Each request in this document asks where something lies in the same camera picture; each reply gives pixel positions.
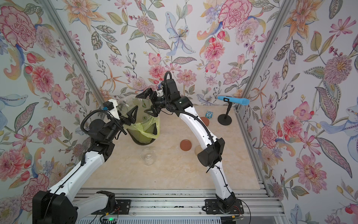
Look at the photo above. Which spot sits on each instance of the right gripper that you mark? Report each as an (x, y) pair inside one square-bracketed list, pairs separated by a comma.
[(151, 93)]

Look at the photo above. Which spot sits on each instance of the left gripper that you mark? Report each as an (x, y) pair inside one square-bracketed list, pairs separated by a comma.
[(128, 120)]

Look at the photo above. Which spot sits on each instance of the clear jar with rice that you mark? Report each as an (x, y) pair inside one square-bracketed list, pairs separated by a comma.
[(148, 156)]

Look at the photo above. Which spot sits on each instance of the terracotta jar lid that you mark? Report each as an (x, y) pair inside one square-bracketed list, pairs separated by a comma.
[(185, 145)]

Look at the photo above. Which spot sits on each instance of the beige jar lid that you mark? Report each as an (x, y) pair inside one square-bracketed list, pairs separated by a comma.
[(198, 150)]

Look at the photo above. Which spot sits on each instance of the jar with terracotta lid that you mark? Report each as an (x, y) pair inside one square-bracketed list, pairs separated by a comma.
[(205, 120), (127, 103)]

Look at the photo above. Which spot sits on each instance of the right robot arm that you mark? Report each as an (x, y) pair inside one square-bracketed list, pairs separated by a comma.
[(211, 156)]

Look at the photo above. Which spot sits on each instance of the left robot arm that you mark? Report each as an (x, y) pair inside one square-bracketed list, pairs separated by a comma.
[(57, 205)]

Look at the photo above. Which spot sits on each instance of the yellow-green plastic bin liner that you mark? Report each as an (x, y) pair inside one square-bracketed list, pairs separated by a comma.
[(145, 126)]

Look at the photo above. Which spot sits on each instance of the black mesh trash bin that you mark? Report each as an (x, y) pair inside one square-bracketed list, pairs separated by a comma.
[(145, 131)]

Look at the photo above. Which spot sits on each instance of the small blue owl figure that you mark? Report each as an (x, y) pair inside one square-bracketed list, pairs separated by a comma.
[(209, 114)]

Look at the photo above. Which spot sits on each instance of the blue microphone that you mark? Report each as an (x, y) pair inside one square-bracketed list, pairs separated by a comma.
[(241, 101)]

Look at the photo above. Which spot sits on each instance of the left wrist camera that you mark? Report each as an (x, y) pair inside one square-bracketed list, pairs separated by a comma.
[(111, 106)]

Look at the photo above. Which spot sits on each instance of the left aluminium corner post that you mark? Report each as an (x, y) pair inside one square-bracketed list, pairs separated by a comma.
[(63, 33)]

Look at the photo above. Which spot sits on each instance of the aluminium corner post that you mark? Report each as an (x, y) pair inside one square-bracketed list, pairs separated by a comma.
[(262, 58), (63, 33)]

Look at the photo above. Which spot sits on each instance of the right aluminium corner post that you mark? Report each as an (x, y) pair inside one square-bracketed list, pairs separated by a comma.
[(262, 58)]

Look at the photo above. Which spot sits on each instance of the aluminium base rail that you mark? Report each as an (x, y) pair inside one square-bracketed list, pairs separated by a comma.
[(258, 205)]

